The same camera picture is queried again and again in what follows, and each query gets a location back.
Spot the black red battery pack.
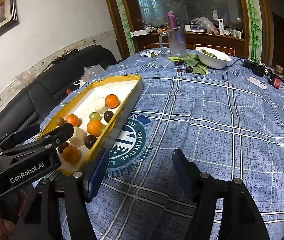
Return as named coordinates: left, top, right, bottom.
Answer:
left=269, top=73, right=282, bottom=89

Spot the medium orange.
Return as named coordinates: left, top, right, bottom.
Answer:
left=65, top=114, right=80, bottom=127

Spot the white tall box on shelf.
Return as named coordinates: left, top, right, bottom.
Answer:
left=218, top=18, right=224, bottom=36

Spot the black power cable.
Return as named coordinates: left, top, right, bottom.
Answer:
left=225, top=57, right=250, bottom=68

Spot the green leafy vegetable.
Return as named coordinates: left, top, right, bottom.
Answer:
left=167, top=53, right=208, bottom=75

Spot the brown kiwi fruit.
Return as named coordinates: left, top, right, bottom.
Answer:
left=55, top=117, right=65, bottom=126

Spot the blue plaid tablecloth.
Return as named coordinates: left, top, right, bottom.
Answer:
left=87, top=50, right=284, bottom=239

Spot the wooden cabinet shelf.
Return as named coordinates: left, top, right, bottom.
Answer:
left=133, top=32, right=249, bottom=58

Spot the white bowl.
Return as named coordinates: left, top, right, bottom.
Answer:
left=196, top=47, right=231, bottom=69

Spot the black sofa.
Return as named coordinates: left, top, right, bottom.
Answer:
left=0, top=45, right=117, bottom=137

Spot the yellow rimmed white foam tray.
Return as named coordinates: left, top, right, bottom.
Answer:
left=40, top=75, right=149, bottom=177

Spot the left hand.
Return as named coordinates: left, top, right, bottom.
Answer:
left=0, top=190, right=28, bottom=239

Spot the pink thermos bottle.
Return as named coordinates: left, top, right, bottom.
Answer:
left=167, top=11, right=176, bottom=29

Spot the large orange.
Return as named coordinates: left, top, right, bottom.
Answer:
left=87, top=120, right=103, bottom=137

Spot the clear plastic bag on shelf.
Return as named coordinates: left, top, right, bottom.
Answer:
left=190, top=17, right=218, bottom=34

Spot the clear plastic bag on sofa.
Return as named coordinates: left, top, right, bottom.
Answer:
left=73, top=64, right=105, bottom=88

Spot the small mandarin orange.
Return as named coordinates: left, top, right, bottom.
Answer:
left=62, top=146, right=82, bottom=165

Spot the white paper card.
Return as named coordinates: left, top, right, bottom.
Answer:
left=247, top=77, right=267, bottom=90

